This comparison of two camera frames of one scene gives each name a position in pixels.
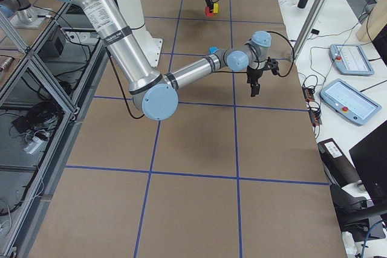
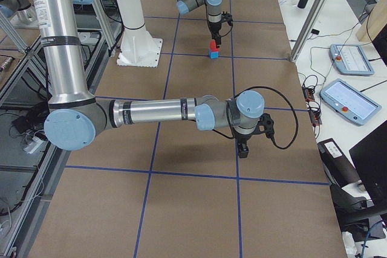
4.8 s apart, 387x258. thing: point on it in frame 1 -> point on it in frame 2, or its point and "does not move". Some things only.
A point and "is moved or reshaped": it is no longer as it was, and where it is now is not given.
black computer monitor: (370, 156) does not move
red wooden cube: (207, 11) is moved or reshaped
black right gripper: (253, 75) -> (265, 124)
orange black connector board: (314, 112) does not move
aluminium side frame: (43, 89) does not move
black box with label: (338, 168) does not move
